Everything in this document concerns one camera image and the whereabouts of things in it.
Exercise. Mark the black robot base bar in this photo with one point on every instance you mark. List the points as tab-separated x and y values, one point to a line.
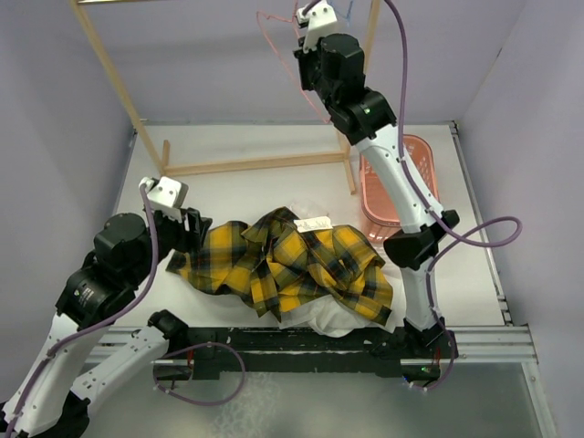
406	352

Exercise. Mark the wooden clothes rack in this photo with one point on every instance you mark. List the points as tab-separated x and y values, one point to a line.
177	67

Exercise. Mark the white collared shirt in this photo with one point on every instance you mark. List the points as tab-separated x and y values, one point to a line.
327	317

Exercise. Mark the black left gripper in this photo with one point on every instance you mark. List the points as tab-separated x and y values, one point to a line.
194	238

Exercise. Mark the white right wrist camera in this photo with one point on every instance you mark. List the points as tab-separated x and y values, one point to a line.
319	21

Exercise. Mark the light blue wire hanger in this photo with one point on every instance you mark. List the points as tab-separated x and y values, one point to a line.
343	9

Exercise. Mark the yellow plaid flannel shirt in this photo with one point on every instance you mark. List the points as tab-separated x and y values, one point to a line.
275	268

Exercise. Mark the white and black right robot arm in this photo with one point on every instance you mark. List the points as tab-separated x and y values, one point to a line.
333	67

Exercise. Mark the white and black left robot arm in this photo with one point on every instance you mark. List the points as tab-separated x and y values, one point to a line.
58	398

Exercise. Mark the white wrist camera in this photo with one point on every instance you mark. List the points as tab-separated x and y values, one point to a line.
319	21
165	195

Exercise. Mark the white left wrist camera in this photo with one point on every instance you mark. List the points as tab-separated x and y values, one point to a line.
165	195

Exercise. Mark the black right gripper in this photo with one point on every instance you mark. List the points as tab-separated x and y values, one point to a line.
304	59

